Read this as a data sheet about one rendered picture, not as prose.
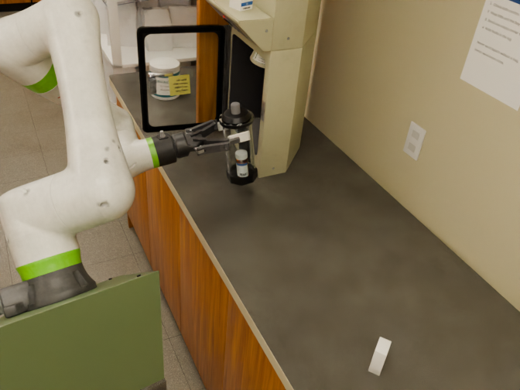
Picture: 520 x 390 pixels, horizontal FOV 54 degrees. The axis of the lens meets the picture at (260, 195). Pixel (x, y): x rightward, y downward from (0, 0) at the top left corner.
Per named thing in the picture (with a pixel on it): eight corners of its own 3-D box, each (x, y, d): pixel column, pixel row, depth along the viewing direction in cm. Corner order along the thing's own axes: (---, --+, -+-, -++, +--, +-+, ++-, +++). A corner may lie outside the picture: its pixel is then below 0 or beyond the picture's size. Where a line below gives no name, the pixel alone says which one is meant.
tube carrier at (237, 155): (251, 161, 176) (246, 105, 163) (263, 177, 168) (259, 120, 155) (221, 169, 174) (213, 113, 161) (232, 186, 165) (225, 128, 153)
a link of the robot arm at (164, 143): (155, 159, 161) (162, 174, 154) (147, 127, 154) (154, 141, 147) (173, 154, 162) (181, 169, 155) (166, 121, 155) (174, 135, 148)
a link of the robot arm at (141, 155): (115, 189, 153) (110, 170, 143) (105, 155, 158) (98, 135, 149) (161, 176, 157) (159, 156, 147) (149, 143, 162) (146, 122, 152)
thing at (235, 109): (244, 113, 164) (242, 94, 160) (256, 124, 157) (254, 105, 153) (217, 120, 161) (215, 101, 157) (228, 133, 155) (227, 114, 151)
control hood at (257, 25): (228, 17, 179) (230, -13, 173) (271, 51, 157) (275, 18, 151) (197, 19, 175) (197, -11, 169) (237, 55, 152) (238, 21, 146)
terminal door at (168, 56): (221, 126, 203) (225, 25, 179) (142, 133, 193) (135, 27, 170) (220, 125, 203) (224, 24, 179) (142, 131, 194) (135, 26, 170)
